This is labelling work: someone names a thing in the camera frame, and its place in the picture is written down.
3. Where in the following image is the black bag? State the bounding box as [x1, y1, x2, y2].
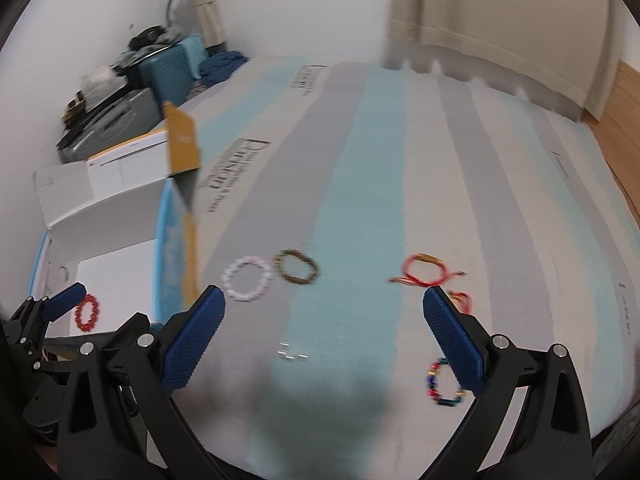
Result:
[128, 25, 174, 54]

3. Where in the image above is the brown bead bracelet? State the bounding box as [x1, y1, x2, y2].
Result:
[272, 249, 321, 285]

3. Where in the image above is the small red cord bracelet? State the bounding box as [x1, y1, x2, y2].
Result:
[449, 290, 474, 315]

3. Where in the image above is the pink white bead bracelet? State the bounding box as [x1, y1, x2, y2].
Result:
[221, 256, 276, 304]

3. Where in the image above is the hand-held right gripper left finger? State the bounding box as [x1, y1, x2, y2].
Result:
[57, 285, 227, 480]

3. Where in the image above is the striped bed sheet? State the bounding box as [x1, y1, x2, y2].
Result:
[165, 54, 637, 480]

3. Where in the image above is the tied beige curtain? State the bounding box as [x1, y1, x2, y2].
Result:
[191, 0, 230, 55]

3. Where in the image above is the grey suitcase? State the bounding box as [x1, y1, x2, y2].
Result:
[56, 87, 168, 165]

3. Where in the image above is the white plastic bag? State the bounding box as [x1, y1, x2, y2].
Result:
[81, 66, 127, 97]

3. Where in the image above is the red cord bracelet gold tag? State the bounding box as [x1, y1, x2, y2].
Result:
[389, 253, 469, 289]

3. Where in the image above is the multicolour bead bracelet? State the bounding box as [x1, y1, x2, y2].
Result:
[425, 356, 467, 407]

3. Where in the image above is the dark blue clothes pile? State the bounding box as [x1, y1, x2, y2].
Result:
[198, 50, 250, 87]

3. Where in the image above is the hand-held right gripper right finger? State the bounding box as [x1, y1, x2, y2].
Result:
[419, 287, 594, 480]

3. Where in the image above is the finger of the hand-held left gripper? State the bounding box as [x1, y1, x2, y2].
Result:
[39, 282, 89, 323]

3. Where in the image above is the small silver jewelry piece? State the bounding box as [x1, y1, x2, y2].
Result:
[277, 341, 308, 363]

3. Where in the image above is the red bead bracelet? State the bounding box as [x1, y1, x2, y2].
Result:
[74, 295, 102, 333]

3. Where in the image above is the white blue yellow cardboard box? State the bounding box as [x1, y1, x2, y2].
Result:
[27, 101, 203, 342]

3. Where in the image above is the teal suitcase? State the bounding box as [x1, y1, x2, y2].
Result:
[138, 35, 209, 111]

